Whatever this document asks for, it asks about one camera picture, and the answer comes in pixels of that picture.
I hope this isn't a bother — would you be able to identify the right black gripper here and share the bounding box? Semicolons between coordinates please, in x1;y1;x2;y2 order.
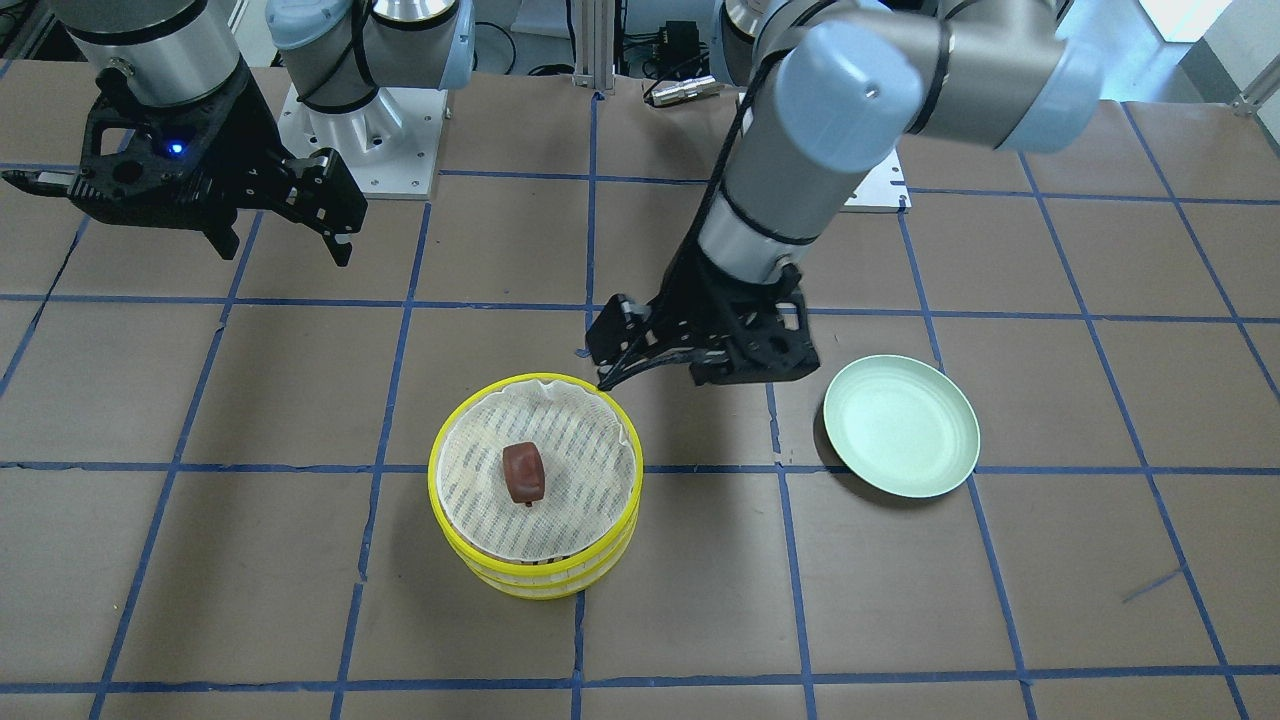
69;63;369;266

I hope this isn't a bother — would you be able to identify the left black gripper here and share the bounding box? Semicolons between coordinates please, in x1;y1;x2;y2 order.
596;236;820;392

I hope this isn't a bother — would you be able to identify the yellow steamer layer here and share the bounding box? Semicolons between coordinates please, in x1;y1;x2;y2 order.
428;373;644;600
435;506;639;601

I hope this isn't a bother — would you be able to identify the brown steamed bun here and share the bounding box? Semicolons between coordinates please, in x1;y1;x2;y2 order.
500;441;547;507

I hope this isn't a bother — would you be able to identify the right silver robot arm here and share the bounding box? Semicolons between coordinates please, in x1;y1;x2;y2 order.
4;1;476;266

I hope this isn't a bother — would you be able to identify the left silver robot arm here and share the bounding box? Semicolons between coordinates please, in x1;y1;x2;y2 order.
586;1;1105;391

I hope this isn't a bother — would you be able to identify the white steamer cloth liner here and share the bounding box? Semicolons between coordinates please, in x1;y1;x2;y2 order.
429;373;643;564

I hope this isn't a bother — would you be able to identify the light green plate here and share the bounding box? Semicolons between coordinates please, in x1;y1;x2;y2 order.
822;354;982;498

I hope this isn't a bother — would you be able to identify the silver metal connector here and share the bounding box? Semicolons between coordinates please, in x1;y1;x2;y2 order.
643;76;726;108

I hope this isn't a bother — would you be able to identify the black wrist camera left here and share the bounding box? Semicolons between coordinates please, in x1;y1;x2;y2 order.
585;293;652;370

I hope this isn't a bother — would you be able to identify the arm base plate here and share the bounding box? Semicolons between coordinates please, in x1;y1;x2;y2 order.
278;86;451;201
841;147;913;214

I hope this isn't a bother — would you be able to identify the aluminium frame post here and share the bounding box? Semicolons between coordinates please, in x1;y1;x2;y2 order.
566;1;623;96

